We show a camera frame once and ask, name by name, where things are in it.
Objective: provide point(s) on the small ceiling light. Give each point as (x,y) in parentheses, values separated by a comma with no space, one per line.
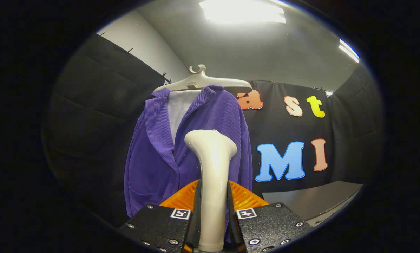
(328,93)

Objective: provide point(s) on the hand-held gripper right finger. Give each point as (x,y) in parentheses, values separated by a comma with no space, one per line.
(266,225)

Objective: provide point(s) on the grey cabinet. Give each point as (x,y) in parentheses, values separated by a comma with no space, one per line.
(312,200)

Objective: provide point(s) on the white garment steamer head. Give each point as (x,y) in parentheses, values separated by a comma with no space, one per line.
(213,175)

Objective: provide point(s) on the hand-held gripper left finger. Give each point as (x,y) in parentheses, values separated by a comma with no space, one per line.
(161,225)

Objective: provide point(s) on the double ceiling light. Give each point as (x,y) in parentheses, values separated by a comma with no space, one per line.
(349,51)

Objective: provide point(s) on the white fabric panel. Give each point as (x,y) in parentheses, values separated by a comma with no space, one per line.
(180,109)

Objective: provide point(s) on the white plastic clothes hanger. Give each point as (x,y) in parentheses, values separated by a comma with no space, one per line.
(210,82)

